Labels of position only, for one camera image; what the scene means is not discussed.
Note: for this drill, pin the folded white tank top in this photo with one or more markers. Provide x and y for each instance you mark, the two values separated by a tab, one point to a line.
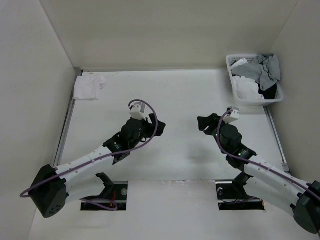
87	88

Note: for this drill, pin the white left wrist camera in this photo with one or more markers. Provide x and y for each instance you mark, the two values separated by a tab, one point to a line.
137	111

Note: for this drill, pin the white garment in basket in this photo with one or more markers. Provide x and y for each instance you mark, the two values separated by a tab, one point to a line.
247	87

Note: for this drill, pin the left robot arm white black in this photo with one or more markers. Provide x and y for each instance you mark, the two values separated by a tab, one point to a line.
84	178

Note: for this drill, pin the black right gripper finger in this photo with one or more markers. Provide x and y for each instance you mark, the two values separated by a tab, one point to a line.
214	118
203	123

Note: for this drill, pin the white plastic laundry basket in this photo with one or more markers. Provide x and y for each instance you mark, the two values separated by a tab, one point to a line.
233	58

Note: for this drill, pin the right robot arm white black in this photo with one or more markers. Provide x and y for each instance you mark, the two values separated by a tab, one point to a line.
298	198

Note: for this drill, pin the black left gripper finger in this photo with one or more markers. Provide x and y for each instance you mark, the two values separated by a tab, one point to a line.
158	128
152	119

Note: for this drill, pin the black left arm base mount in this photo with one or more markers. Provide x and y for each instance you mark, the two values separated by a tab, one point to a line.
113	193

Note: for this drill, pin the grey tank top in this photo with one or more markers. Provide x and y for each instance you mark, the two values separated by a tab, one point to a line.
270	70

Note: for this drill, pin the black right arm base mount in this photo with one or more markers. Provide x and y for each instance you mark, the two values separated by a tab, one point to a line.
231	195

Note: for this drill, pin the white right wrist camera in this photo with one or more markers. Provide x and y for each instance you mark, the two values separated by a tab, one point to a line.
233	114

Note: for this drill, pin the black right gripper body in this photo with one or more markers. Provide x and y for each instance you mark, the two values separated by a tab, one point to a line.
223	147

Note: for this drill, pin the black garment in basket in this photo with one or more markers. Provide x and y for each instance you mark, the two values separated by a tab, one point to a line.
270	93

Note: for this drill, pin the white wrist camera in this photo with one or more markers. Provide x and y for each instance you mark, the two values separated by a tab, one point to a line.
233	114
137	111

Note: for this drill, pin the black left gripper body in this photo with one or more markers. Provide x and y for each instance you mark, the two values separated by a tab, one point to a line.
146	130

